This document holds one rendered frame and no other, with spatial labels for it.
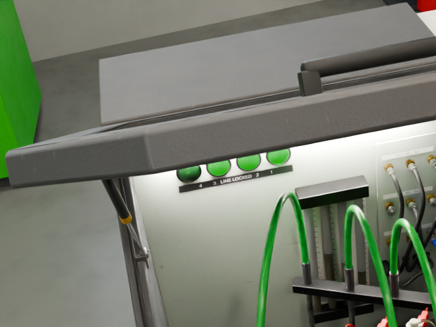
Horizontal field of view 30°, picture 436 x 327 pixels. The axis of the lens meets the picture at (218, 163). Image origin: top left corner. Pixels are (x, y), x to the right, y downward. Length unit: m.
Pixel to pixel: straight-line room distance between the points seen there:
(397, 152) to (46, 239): 2.42
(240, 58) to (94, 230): 2.19
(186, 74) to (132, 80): 0.11
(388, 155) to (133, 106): 0.52
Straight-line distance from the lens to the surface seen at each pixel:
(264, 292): 1.31
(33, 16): 5.33
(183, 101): 1.59
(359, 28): 1.79
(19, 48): 4.49
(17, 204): 4.12
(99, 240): 3.73
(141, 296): 1.52
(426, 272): 1.41
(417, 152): 1.69
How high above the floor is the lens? 2.29
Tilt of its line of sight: 34 degrees down
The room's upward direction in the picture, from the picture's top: 10 degrees counter-clockwise
